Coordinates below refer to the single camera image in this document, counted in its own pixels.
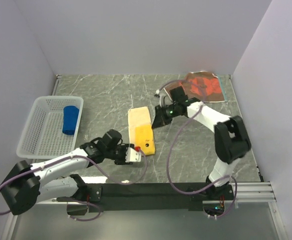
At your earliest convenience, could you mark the aluminium rail frame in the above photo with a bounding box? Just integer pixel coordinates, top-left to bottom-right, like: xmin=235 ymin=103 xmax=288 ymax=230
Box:
xmin=0 ymin=73 xmax=286 ymax=240

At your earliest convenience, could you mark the blue towel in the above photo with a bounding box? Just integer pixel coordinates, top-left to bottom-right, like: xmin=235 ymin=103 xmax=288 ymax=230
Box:
xmin=62 ymin=105 xmax=79 ymax=136

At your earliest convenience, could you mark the white perforated plastic basket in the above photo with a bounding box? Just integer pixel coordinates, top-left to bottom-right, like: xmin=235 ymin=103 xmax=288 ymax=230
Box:
xmin=16 ymin=95 xmax=84 ymax=160

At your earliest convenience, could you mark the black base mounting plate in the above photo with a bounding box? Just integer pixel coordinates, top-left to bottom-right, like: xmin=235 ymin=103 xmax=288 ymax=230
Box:
xmin=79 ymin=183 xmax=234 ymax=211

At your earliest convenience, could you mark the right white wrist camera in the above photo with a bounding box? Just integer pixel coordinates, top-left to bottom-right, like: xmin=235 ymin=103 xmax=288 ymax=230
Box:
xmin=154 ymin=89 xmax=172 ymax=107

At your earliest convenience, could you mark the brown orange towel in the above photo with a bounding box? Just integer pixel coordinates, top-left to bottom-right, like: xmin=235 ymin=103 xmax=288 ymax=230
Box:
xmin=164 ymin=71 xmax=226 ymax=103

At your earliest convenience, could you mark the yellow cream towel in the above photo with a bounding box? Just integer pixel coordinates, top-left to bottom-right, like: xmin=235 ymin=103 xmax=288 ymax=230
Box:
xmin=128 ymin=106 xmax=156 ymax=156

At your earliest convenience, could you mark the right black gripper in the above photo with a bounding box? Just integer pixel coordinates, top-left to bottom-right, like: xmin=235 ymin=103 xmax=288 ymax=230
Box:
xmin=151 ymin=104 xmax=179 ymax=131

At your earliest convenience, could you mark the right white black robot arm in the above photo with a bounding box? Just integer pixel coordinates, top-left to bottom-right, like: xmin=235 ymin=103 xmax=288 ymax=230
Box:
xmin=152 ymin=86 xmax=252 ymax=200

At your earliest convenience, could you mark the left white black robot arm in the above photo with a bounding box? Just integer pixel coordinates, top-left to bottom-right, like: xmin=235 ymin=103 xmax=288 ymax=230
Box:
xmin=0 ymin=129 xmax=142 ymax=215

